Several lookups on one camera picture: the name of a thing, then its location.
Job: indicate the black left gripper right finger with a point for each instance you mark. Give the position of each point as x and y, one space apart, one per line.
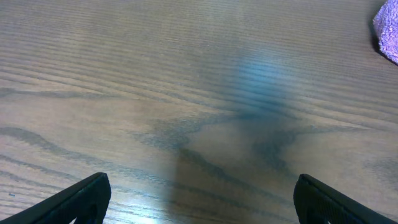
318 203

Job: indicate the purple microfiber cloth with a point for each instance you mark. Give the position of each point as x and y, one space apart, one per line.
385 26

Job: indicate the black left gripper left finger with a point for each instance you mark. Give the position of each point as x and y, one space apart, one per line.
84 202

